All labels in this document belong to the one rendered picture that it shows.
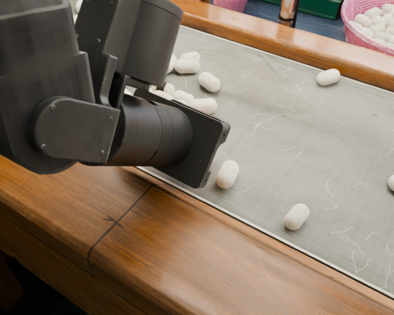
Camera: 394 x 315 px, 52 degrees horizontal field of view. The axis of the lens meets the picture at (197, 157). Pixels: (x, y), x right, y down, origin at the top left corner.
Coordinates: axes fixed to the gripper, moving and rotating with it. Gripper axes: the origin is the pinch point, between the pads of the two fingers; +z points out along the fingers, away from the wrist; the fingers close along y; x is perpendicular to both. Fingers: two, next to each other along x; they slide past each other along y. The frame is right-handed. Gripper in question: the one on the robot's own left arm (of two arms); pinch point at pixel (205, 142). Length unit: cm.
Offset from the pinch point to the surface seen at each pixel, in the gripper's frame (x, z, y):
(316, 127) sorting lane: -6.3, 9.2, -9.2
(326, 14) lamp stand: -30, 44, 5
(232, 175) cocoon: 1.7, -2.6, -5.4
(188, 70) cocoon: -7.3, 8.5, 10.3
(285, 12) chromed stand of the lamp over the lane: -21.4, 19.9, 4.4
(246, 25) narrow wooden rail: -17.3, 17.9, 8.9
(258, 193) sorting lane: 2.5, -1.0, -8.3
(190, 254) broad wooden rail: 8.0, -11.1, -7.5
